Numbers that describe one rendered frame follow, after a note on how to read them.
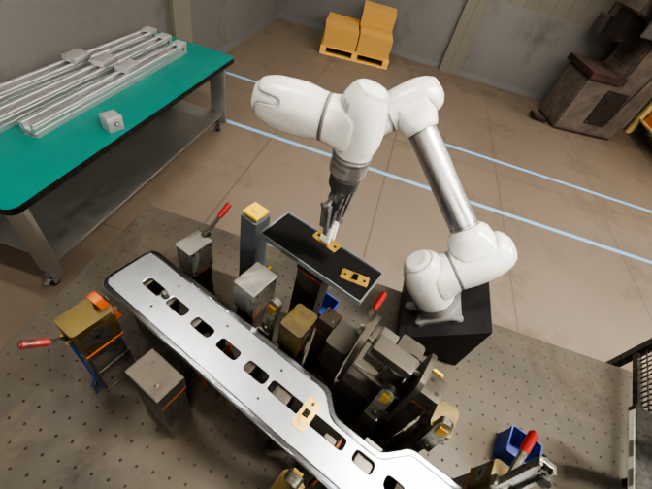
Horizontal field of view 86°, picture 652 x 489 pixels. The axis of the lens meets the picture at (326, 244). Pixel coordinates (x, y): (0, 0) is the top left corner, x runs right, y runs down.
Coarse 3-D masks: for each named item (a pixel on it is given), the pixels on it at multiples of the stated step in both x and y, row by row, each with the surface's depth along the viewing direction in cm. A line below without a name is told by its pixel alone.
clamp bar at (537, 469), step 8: (544, 456) 74; (528, 464) 75; (536, 464) 72; (544, 464) 72; (552, 464) 72; (512, 472) 78; (520, 472) 76; (528, 472) 74; (536, 472) 74; (544, 472) 71; (552, 472) 71; (504, 480) 79; (512, 480) 77; (520, 480) 78; (528, 480) 76; (536, 480) 71; (544, 480) 69; (496, 488) 81; (512, 488) 80; (520, 488) 77; (528, 488) 76; (544, 488) 70
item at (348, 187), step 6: (330, 174) 84; (330, 180) 84; (336, 180) 82; (330, 186) 84; (336, 186) 83; (342, 186) 82; (348, 186) 82; (354, 186) 83; (330, 192) 85; (336, 192) 84; (342, 192) 83; (348, 192) 83; (354, 192) 85; (336, 198) 85; (336, 204) 87
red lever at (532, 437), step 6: (534, 432) 83; (528, 438) 83; (534, 438) 82; (522, 444) 83; (528, 444) 82; (534, 444) 82; (522, 450) 82; (528, 450) 82; (516, 456) 83; (522, 456) 82; (516, 462) 82; (522, 462) 82; (510, 468) 82; (504, 486) 81
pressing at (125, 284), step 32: (160, 256) 112; (128, 288) 103; (192, 288) 107; (160, 320) 98; (192, 320) 100; (224, 320) 102; (192, 352) 94; (256, 352) 97; (224, 384) 90; (256, 384) 92; (288, 384) 93; (320, 384) 95; (256, 416) 87; (288, 416) 88; (320, 416) 90; (288, 448) 84; (320, 448) 85; (352, 448) 86; (320, 480) 81; (352, 480) 82; (416, 480) 84; (448, 480) 85
